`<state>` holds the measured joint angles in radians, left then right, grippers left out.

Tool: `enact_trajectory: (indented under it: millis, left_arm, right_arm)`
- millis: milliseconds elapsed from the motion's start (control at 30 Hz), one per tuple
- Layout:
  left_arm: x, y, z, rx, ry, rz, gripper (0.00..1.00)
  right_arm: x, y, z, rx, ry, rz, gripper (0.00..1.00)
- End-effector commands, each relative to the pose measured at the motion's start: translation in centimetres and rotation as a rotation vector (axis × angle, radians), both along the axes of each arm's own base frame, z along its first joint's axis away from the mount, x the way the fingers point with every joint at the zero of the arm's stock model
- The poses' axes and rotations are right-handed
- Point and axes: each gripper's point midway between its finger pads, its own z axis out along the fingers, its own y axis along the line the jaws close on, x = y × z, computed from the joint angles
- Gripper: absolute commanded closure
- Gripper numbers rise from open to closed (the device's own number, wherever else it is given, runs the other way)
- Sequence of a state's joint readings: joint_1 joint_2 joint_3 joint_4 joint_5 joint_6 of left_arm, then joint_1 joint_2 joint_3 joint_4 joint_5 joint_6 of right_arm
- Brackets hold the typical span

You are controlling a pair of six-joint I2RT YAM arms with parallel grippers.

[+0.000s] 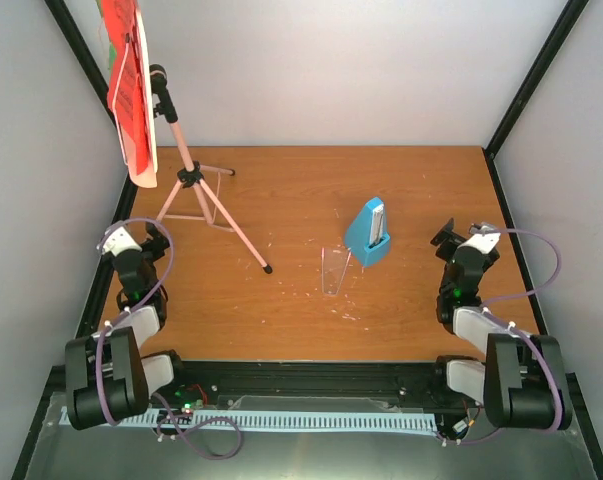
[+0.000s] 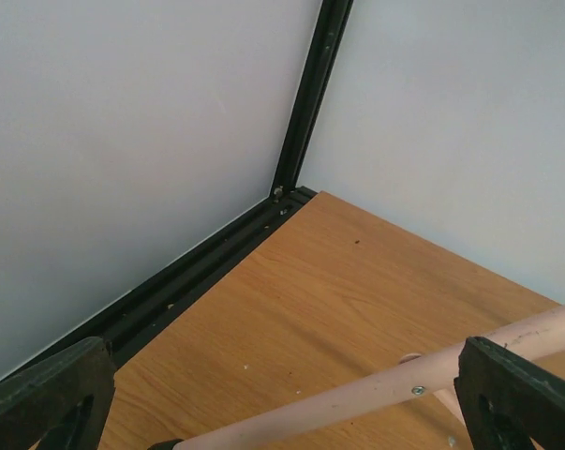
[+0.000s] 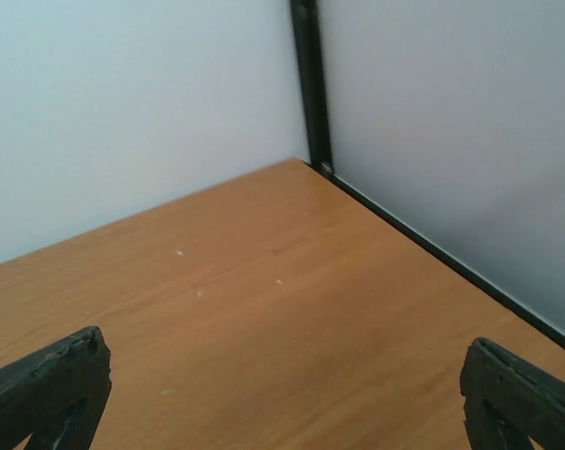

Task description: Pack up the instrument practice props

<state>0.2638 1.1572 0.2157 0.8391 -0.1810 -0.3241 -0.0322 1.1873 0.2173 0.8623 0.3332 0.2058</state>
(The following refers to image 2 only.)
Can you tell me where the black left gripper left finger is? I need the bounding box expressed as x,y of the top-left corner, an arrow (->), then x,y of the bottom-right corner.
0,337 -> 116,449

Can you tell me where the black aluminium frame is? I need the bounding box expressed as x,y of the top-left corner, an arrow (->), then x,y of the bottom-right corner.
0,0 -> 354,395

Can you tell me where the pink music stand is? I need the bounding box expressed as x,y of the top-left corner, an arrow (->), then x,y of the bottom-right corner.
152,306 -> 565,449

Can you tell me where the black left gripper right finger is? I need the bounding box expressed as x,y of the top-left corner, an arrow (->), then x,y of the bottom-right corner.
453,337 -> 565,450

